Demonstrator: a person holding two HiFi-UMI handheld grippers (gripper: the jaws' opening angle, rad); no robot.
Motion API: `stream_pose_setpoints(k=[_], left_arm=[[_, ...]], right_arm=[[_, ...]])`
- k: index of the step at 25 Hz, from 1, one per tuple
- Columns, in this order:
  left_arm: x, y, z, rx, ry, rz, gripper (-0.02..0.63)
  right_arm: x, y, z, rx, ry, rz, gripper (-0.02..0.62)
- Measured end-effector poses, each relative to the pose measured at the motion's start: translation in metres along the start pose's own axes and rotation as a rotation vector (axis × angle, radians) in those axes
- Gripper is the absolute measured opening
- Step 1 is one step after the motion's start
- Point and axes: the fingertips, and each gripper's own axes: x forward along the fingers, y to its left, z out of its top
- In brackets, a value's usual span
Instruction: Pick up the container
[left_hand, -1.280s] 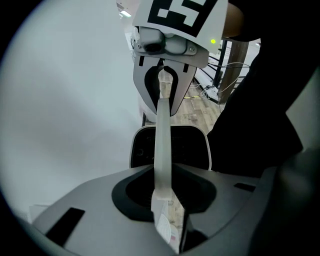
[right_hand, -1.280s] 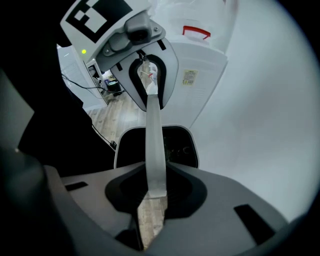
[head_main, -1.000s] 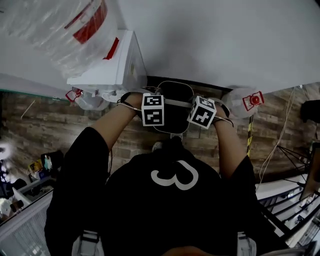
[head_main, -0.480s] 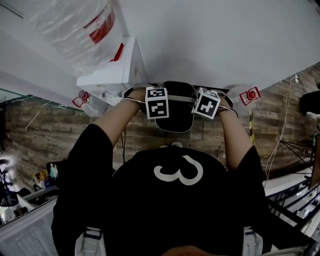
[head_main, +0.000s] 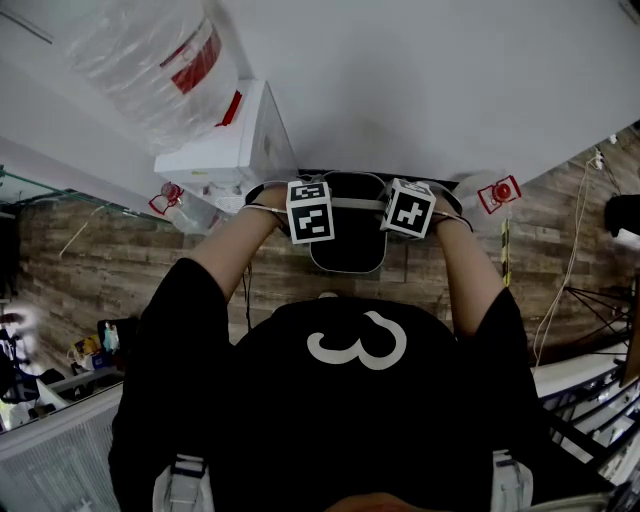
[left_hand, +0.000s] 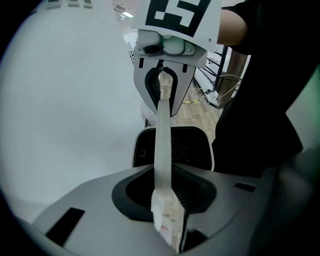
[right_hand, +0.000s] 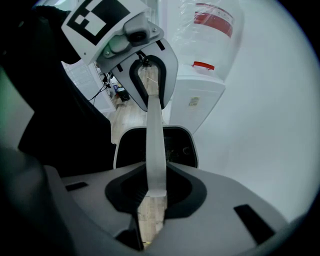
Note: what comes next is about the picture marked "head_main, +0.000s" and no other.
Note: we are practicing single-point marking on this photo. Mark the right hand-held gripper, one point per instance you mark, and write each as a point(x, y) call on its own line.
point(407, 210)

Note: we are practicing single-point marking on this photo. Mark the black stair railing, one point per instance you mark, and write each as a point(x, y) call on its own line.
point(590, 425)

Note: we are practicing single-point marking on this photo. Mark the white ribbed panel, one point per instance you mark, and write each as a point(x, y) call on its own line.
point(55, 460)

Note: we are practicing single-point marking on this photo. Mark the black tripod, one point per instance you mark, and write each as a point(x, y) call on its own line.
point(605, 315)

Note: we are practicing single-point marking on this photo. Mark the black waste bin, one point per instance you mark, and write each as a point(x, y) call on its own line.
point(117, 340)

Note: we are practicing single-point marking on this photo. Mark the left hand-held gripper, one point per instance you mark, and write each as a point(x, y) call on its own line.
point(310, 212)

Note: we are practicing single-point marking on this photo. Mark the black t-shirt white logo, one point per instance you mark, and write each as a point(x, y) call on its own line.
point(325, 425)

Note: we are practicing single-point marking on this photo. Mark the plastic-wrapped water bottle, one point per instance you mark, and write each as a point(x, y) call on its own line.
point(145, 75)

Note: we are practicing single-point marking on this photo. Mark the yellow black floor tape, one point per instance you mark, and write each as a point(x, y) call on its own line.
point(506, 250)

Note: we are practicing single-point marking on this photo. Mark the person's left forearm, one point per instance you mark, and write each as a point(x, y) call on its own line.
point(235, 250)

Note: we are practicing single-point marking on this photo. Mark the white bin with black liner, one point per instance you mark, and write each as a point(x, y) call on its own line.
point(350, 250)

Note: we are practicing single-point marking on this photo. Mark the frosted glass panel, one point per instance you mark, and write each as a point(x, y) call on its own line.
point(55, 192)

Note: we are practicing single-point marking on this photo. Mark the clear water jug red cap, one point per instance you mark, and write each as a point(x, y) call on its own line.
point(185, 215)
point(500, 192)

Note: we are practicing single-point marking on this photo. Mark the white sneaker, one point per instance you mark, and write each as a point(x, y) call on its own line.
point(327, 295)

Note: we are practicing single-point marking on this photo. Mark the person's right forearm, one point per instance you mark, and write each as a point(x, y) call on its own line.
point(470, 280)

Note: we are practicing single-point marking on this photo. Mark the yellow packet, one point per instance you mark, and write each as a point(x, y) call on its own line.
point(89, 346)

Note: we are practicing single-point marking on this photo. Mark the white power strip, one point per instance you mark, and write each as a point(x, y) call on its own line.
point(598, 160)

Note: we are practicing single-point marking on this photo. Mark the white water dispenser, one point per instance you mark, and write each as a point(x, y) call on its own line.
point(250, 150)

